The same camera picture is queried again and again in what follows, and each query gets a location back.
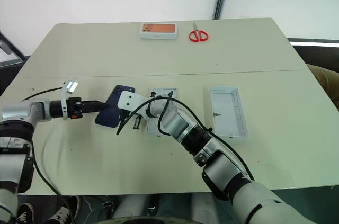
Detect dark metal frame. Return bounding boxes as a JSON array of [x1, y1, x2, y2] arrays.
[[0, 30, 28, 69]]

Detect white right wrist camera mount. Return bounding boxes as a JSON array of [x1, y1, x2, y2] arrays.
[[117, 90, 149, 119]]

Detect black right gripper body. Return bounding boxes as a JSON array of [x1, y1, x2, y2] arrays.
[[120, 109, 132, 123]]

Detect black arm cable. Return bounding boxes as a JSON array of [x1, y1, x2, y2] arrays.
[[21, 87, 76, 224], [115, 90, 255, 182]]

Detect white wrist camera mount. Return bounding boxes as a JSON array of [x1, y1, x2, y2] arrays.
[[60, 79, 80, 121], [117, 90, 149, 119]]

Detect dark blue smartphone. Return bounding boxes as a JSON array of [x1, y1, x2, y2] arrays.
[[95, 84, 136, 129]]

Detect person in brown trousers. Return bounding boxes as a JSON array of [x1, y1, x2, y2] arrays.
[[306, 64, 339, 112]]

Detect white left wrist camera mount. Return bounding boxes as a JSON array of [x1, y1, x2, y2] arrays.
[[60, 79, 80, 121]]

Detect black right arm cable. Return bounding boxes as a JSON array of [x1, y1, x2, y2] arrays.
[[115, 90, 255, 182]]

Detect dark bench with light edge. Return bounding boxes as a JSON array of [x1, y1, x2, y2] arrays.
[[287, 38, 339, 73]]

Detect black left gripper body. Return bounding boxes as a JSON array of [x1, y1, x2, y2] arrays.
[[67, 97, 86, 120]]

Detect white phone box lid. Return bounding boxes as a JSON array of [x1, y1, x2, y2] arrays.
[[210, 84, 251, 139]]

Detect white phone box base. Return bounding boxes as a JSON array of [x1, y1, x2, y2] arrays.
[[145, 87, 178, 138]]

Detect phone box with orange print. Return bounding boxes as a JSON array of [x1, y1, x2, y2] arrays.
[[139, 22, 179, 41]]

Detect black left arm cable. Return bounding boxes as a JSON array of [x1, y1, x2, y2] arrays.
[[21, 87, 76, 224]]

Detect red handled scissors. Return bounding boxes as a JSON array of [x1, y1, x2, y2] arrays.
[[188, 22, 210, 43]]

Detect black sneaker with white laces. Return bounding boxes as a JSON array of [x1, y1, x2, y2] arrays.
[[48, 195, 81, 224], [16, 202, 35, 224]]

